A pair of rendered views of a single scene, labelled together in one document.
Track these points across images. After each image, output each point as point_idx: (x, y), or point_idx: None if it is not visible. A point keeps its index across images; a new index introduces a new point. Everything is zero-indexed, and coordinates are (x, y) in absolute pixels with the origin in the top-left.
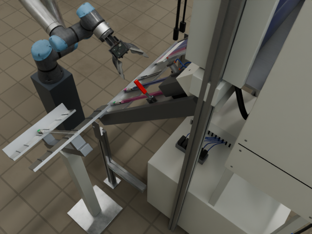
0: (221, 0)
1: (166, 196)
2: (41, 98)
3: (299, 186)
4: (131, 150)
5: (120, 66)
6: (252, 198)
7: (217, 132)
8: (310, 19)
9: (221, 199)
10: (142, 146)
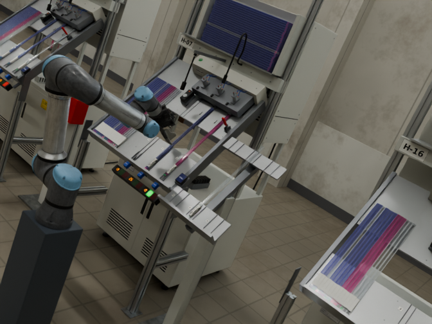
0: (302, 40)
1: None
2: (37, 274)
3: (288, 122)
4: (94, 284)
5: (166, 134)
6: None
7: None
8: (308, 42)
9: None
10: (92, 274)
